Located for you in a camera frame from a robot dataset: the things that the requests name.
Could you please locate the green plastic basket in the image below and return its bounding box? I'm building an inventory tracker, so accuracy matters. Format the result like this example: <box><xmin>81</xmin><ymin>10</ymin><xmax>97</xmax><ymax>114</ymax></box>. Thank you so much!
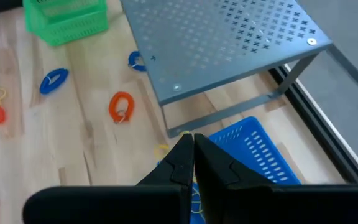
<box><xmin>23</xmin><ymin>0</ymin><xmax>110</xmax><ymax>47</ymax></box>

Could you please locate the grey perforated metal shelf riser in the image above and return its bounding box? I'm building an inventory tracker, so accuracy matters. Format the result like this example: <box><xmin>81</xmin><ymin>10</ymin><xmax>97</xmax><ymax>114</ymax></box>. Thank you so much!
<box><xmin>119</xmin><ymin>0</ymin><xmax>358</xmax><ymax>139</ymax></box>

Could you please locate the blue plastic basket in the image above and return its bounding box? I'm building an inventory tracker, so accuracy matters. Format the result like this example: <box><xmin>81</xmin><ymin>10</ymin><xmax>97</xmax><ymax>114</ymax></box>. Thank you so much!
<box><xmin>190</xmin><ymin>116</ymin><xmax>301</xmax><ymax>224</ymax></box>

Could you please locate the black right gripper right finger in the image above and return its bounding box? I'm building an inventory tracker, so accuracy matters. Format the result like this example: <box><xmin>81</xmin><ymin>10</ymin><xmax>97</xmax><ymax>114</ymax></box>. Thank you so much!
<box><xmin>194</xmin><ymin>133</ymin><xmax>276</xmax><ymax>224</ymax></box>

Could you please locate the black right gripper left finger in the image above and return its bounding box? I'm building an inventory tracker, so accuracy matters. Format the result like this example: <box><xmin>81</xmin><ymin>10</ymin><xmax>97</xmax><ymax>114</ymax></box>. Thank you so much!
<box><xmin>137</xmin><ymin>133</ymin><xmax>195</xmax><ymax>224</ymax></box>

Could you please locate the blue coil wrist keychain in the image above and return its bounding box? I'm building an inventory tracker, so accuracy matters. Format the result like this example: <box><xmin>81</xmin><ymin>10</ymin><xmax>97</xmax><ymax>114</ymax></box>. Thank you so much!
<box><xmin>39</xmin><ymin>68</ymin><xmax>70</xmax><ymax>95</ymax></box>
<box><xmin>127</xmin><ymin>50</ymin><xmax>148</xmax><ymax>73</ymax></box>

